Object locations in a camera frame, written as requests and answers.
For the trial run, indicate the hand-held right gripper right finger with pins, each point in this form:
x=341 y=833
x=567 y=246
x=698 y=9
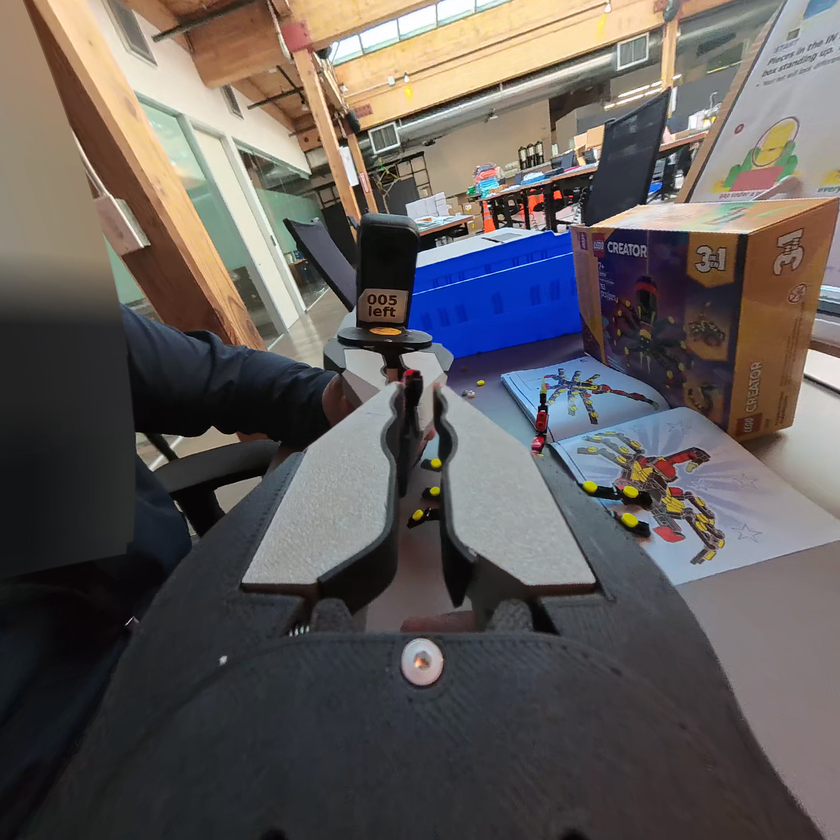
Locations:
x=512 y=525

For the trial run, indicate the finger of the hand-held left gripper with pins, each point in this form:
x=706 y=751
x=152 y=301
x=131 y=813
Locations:
x=364 y=377
x=430 y=371

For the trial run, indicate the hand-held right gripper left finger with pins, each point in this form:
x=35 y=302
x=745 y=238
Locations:
x=328 y=518

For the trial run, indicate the black red lego limb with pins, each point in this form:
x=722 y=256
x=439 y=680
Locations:
x=412 y=376

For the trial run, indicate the person's left forearm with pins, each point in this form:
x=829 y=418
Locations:
x=223 y=387

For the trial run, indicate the red black lego leg segment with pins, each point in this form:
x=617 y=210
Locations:
x=541 y=417

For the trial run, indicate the group of black yellow lego pieces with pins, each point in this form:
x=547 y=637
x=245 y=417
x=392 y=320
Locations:
x=628 y=491

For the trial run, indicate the lego set box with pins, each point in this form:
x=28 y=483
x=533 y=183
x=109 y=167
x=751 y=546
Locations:
x=656 y=308

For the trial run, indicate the person's left hand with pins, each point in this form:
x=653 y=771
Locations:
x=334 y=403

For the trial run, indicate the black office chair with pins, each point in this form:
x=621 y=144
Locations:
x=216 y=466
x=321 y=262

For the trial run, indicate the blue plastic bin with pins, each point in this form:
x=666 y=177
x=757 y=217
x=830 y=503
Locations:
x=499 y=302

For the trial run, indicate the scorpion cover instruction booklet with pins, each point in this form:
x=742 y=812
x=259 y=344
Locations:
x=741 y=499

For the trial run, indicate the black monitor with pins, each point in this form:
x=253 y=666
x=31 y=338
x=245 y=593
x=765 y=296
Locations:
x=627 y=157

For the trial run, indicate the person's dark clothing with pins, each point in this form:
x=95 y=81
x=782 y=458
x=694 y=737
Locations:
x=52 y=643

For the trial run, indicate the white instruction board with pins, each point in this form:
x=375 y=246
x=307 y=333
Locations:
x=774 y=98

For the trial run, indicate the wooden post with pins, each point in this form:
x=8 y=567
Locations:
x=164 y=216

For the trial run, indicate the white wall box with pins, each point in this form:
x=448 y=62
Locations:
x=121 y=226

